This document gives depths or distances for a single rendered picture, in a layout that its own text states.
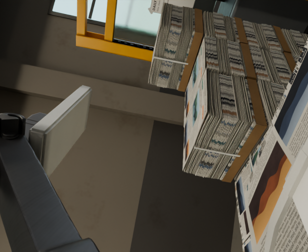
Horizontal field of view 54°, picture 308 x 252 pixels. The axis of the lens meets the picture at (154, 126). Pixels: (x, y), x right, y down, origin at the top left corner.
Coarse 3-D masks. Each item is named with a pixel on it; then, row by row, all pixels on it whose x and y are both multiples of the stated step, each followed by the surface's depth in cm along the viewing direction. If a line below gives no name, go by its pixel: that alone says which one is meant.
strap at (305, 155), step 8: (304, 144) 18; (304, 152) 18; (296, 160) 18; (304, 160) 17; (296, 168) 18; (304, 168) 18; (288, 176) 19; (296, 176) 18; (288, 184) 18; (296, 184) 18; (288, 192) 18; (280, 200) 19; (288, 200) 18; (280, 208) 19; (272, 216) 20; (280, 216) 19; (272, 224) 20; (272, 232) 20; (272, 240) 20; (264, 248) 21; (272, 248) 20
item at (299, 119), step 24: (288, 96) 34; (288, 120) 32; (264, 144) 37; (288, 144) 30; (264, 168) 35; (288, 168) 28; (264, 192) 33; (264, 216) 31; (288, 216) 26; (264, 240) 29
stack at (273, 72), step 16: (256, 48) 152; (256, 64) 140; (272, 64) 144; (288, 64) 145; (256, 80) 133; (272, 80) 133; (288, 80) 135; (272, 96) 124; (272, 112) 116; (256, 144) 120; (240, 176) 129; (240, 192) 126; (240, 208) 123; (240, 224) 120
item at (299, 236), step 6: (300, 222) 24; (294, 228) 24; (300, 228) 24; (294, 234) 24; (300, 234) 23; (306, 234) 23; (288, 240) 25; (294, 240) 24; (300, 240) 23; (306, 240) 23; (288, 246) 25; (294, 246) 24; (300, 246) 23; (306, 246) 22
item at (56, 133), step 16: (80, 96) 17; (64, 112) 15; (80, 112) 18; (32, 128) 13; (48, 128) 13; (64, 128) 15; (80, 128) 19; (32, 144) 13; (48, 144) 13; (64, 144) 16; (48, 160) 14; (48, 176) 15
